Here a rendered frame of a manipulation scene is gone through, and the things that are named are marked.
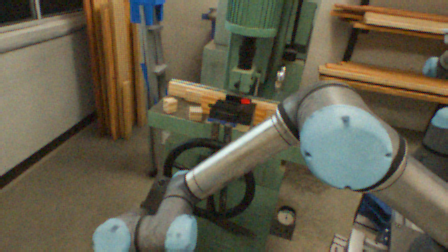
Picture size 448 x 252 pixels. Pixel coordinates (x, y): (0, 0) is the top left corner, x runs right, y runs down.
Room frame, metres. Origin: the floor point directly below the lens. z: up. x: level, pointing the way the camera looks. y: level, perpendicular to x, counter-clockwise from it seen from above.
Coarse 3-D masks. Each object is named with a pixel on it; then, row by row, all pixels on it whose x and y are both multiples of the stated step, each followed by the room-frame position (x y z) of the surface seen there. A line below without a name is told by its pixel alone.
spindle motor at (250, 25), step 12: (228, 0) 1.11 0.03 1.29; (240, 0) 1.06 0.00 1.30; (252, 0) 1.04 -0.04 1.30; (264, 0) 1.04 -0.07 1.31; (276, 0) 1.07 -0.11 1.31; (228, 12) 1.09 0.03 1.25; (240, 12) 1.05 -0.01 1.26; (252, 12) 1.04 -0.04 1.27; (264, 12) 1.05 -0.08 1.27; (276, 12) 1.08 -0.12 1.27; (228, 24) 1.08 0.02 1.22; (240, 24) 1.05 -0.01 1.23; (252, 24) 1.04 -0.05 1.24; (264, 24) 1.05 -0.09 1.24; (276, 24) 1.09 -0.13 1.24; (252, 36) 1.04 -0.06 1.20; (264, 36) 1.05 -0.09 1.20
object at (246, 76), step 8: (256, 64) 1.19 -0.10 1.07; (232, 72) 1.08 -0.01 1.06; (240, 72) 1.08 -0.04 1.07; (248, 72) 1.08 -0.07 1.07; (232, 80) 1.08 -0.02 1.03; (240, 80) 1.08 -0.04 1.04; (248, 80) 1.07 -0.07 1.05; (232, 88) 1.08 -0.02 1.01; (240, 88) 1.07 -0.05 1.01; (248, 88) 1.07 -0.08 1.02
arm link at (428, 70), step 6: (444, 54) 1.25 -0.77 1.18; (432, 60) 1.29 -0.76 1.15; (438, 60) 1.27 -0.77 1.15; (444, 60) 1.24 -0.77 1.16; (426, 66) 1.31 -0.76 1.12; (432, 66) 1.27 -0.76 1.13; (438, 66) 1.26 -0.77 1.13; (444, 66) 1.24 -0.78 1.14; (426, 72) 1.28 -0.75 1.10; (432, 72) 1.27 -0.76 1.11; (438, 72) 1.26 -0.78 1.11; (444, 72) 1.25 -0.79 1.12; (438, 78) 1.28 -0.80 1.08; (444, 78) 1.27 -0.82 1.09
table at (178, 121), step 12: (168, 96) 1.17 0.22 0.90; (156, 108) 1.05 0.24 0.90; (180, 108) 1.08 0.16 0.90; (156, 120) 1.01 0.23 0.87; (168, 120) 1.01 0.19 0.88; (180, 120) 1.00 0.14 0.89; (192, 120) 1.00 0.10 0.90; (204, 120) 1.01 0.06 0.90; (180, 132) 1.00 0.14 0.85; (192, 132) 0.99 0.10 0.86; (276, 156) 0.93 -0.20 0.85; (288, 156) 0.92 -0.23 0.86; (300, 156) 0.91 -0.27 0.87
